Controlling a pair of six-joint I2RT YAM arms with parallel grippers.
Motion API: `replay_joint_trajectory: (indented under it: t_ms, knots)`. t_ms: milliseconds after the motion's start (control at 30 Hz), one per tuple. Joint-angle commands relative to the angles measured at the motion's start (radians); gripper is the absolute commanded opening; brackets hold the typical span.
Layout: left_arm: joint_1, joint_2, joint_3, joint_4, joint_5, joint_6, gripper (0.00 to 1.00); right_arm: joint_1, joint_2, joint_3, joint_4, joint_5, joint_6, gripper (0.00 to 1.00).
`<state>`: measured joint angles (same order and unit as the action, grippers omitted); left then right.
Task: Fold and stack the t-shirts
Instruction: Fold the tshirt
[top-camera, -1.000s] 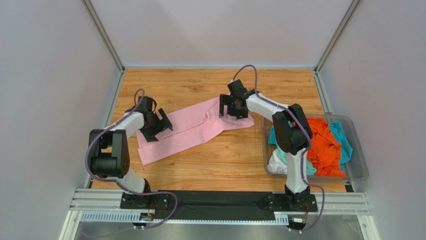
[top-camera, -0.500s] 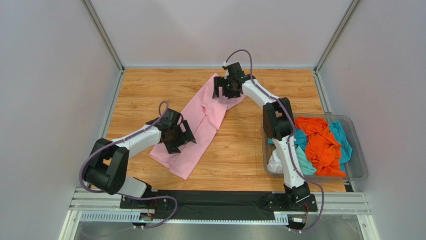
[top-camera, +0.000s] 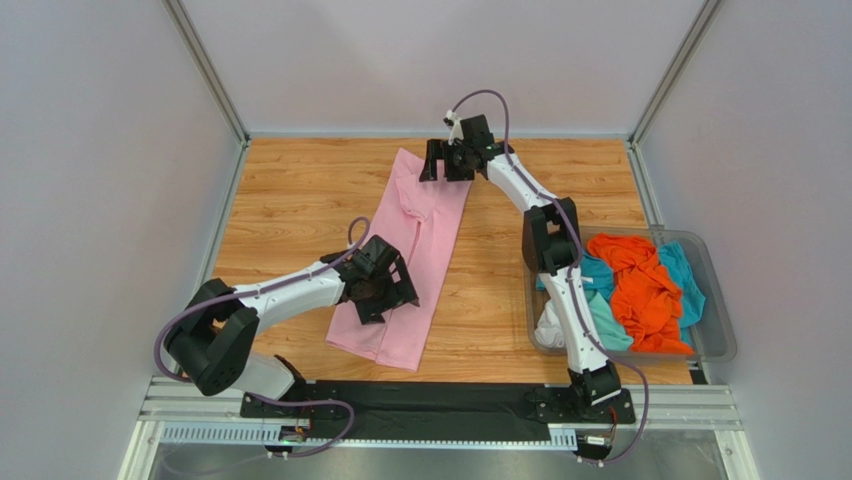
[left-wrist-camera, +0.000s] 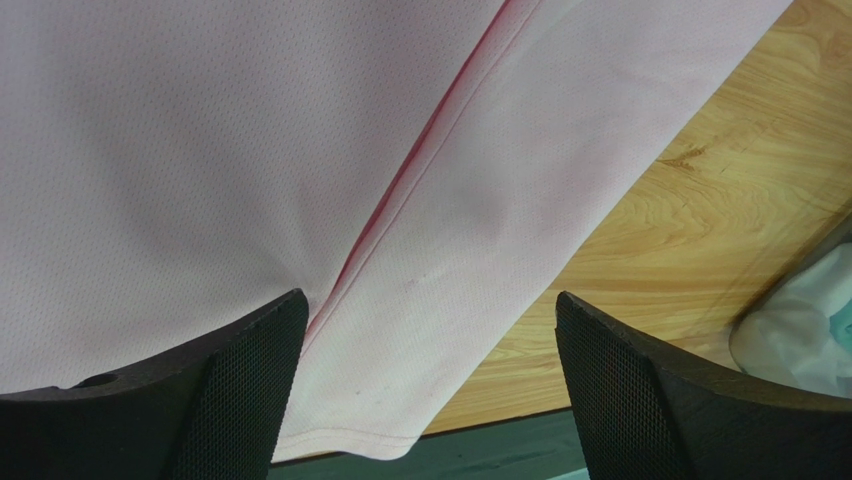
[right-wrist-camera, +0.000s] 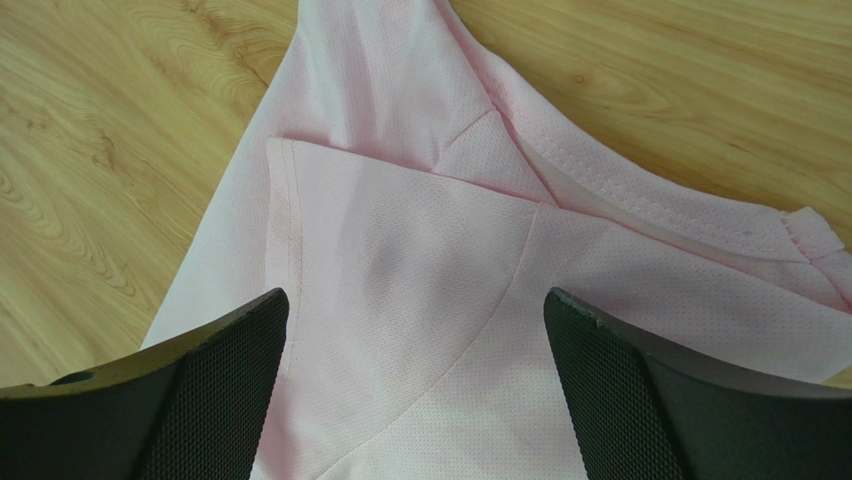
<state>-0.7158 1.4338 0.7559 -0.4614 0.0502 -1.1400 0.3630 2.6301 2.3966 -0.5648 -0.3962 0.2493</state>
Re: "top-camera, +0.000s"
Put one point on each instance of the clear plastic bin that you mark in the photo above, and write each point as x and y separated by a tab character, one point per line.
705	324

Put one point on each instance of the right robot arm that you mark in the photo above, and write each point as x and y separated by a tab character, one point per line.
551	250

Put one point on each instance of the mint green t shirt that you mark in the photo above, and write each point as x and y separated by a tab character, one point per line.
612	334

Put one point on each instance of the aluminium frame rail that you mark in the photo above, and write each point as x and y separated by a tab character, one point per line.
176	412

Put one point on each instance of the white t shirt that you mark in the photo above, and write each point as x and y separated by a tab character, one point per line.
548	333

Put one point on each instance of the teal t shirt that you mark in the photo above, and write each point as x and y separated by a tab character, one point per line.
643	298

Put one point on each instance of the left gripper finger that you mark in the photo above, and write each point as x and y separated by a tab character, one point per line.
402	289
370	311

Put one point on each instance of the orange t shirt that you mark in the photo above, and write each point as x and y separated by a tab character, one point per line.
645	300

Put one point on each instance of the pink t shirt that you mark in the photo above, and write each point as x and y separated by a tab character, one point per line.
422	221

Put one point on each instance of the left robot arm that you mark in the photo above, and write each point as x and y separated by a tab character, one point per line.
212	339

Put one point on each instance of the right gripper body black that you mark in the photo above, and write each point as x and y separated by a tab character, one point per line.
446	160

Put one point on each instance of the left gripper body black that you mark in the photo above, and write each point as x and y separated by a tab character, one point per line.
383	286

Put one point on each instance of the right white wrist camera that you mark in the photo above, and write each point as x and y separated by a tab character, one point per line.
453	123

